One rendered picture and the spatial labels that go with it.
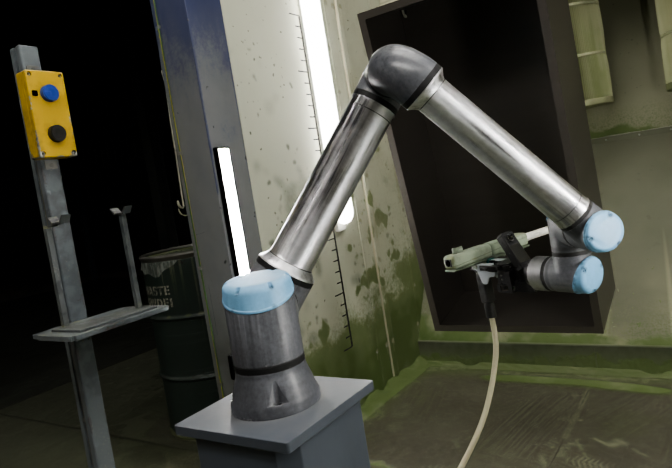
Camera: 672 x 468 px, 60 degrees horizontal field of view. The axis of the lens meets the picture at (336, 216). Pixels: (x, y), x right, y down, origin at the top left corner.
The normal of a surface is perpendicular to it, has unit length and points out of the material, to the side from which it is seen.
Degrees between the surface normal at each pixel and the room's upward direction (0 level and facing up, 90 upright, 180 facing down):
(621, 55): 90
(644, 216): 57
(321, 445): 90
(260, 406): 70
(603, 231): 94
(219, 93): 90
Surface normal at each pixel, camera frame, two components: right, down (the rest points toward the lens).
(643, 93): -0.55, 0.13
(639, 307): -0.55, -0.43
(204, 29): 0.82, -0.11
